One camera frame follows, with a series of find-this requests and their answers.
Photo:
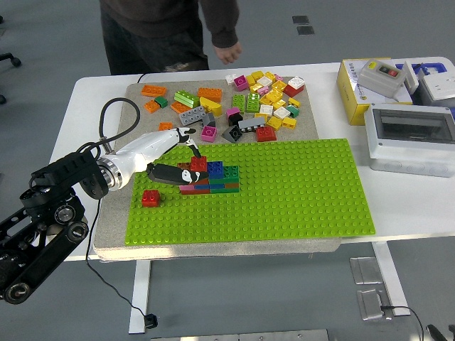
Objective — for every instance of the dark grey sloped toy brick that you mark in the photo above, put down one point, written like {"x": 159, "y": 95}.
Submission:
{"x": 209, "y": 121}

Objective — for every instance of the magenta small toy brick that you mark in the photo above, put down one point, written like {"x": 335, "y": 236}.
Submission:
{"x": 233, "y": 113}

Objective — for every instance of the white wall socket panel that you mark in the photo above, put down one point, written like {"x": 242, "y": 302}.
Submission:
{"x": 439, "y": 87}

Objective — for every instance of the long metal floor plate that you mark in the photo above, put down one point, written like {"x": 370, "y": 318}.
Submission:
{"x": 249, "y": 335}

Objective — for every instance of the white small toy piece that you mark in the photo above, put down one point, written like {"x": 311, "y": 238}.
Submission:
{"x": 230, "y": 79}

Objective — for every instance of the pink small toy brick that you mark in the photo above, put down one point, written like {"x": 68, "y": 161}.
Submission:
{"x": 263, "y": 91}

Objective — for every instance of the lime green long toy brick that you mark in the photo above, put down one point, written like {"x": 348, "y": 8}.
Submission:
{"x": 186, "y": 98}

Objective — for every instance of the dark green long toy brick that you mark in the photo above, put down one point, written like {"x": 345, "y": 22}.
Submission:
{"x": 225, "y": 191}
{"x": 224, "y": 182}

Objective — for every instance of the person's left hand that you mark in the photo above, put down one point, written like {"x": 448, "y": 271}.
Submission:
{"x": 227, "y": 53}

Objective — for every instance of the grey push-button switch box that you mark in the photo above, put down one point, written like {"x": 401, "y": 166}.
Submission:
{"x": 373, "y": 80}

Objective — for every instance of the white distribution box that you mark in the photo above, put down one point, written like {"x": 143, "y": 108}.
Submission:
{"x": 401, "y": 160}

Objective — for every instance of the grey-brown mat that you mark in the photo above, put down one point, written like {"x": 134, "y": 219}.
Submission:
{"x": 185, "y": 84}

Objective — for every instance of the person's left forearm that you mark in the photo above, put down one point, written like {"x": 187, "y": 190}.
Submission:
{"x": 222, "y": 25}

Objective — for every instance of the black office chair base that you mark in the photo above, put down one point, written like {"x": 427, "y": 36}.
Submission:
{"x": 12, "y": 58}

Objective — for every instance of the orange long toy brick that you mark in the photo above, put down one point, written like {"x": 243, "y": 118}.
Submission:
{"x": 209, "y": 93}
{"x": 153, "y": 91}
{"x": 165, "y": 126}
{"x": 178, "y": 107}

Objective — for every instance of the grey narrow toy brick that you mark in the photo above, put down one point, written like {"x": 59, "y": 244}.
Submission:
{"x": 251, "y": 124}

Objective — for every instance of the blue square toy brick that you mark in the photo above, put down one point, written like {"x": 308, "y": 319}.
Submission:
{"x": 216, "y": 170}

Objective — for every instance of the yellow small toy brick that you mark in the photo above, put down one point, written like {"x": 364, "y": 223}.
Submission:
{"x": 294, "y": 102}

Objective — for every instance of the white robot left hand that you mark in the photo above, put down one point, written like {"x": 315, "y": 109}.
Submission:
{"x": 145, "y": 147}

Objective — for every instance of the blue plastic bin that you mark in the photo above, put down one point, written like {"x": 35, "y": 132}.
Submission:
{"x": 435, "y": 66}

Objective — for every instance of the magenta square toy brick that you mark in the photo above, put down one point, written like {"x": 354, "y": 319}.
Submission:
{"x": 240, "y": 83}
{"x": 209, "y": 134}

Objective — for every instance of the person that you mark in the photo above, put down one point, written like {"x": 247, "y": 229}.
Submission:
{"x": 149, "y": 35}

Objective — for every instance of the black floor plate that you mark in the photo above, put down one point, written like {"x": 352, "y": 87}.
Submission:
{"x": 300, "y": 19}
{"x": 305, "y": 30}

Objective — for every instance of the white plastic cover plate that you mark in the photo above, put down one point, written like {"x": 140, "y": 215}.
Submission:
{"x": 411, "y": 76}

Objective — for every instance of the white square toy brick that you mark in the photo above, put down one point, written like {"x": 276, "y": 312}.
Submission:
{"x": 296, "y": 82}

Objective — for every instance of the white table leg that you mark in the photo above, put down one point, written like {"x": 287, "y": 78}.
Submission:
{"x": 387, "y": 270}
{"x": 138, "y": 302}

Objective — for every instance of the orange small toy brick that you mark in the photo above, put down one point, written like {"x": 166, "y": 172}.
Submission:
{"x": 151, "y": 106}

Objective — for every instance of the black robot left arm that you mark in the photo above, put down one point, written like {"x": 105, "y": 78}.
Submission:
{"x": 67, "y": 174}

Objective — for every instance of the yellow curved toy brick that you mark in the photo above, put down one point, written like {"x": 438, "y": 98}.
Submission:
{"x": 210, "y": 104}

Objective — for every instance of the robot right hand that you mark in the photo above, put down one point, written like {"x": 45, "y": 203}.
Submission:
{"x": 435, "y": 334}

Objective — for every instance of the yellow cardboard box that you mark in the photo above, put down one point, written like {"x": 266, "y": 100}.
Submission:
{"x": 346, "y": 92}

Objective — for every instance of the metal floor block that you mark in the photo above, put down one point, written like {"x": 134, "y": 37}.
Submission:
{"x": 371, "y": 305}

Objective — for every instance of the grey long toy brick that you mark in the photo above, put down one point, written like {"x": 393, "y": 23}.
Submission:
{"x": 192, "y": 116}

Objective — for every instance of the lime green studded baseplate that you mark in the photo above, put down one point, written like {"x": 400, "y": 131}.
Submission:
{"x": 284, "y": 195}

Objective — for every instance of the red sloped toy brick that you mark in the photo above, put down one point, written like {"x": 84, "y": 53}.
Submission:
{"x": 266, "y": 134}

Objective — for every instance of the black plug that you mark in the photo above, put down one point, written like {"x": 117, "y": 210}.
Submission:
{"x": 151, "y": 321}

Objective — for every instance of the red long toy brick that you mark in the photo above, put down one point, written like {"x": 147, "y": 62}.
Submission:
{"x": 195, "y": 193}
{"x": 204, "y": 183}

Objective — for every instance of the brown square toy brick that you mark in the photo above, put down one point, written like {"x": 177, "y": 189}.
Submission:
{"x": 183, "y": 165}

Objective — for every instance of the dark green square toy brick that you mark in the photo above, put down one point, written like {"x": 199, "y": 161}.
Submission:
{"x": 231, "y": 173}

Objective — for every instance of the dark green small toy brick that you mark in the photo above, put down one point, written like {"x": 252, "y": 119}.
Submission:
{"x": 161, "y": 102}
{"x": 293, "y": 112}

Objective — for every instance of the red square toy brick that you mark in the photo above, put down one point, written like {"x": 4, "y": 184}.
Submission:
{"x": 151, "y": 198}
{"x": 198, "y": 164}

